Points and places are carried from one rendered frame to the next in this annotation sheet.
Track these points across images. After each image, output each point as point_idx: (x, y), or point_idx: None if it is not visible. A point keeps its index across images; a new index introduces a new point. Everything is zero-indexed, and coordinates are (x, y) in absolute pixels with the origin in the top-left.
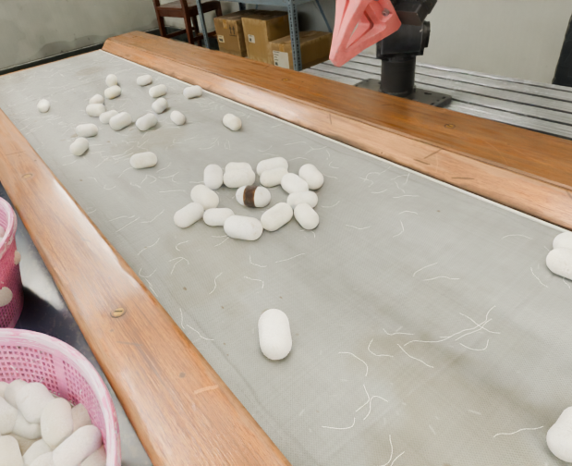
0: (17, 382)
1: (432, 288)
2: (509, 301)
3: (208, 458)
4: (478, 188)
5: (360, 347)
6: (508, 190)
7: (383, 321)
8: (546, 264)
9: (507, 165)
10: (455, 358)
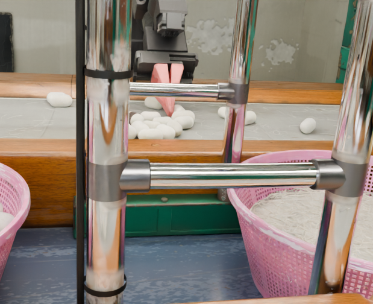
0: None
1: (14, 119)
2: (47, 114)
3: None
4: None
5: (6, 134)
6: (12, 90)
7: (6, 128)
8: (49, 106)
9: (4, 80)
10: (46, 127)
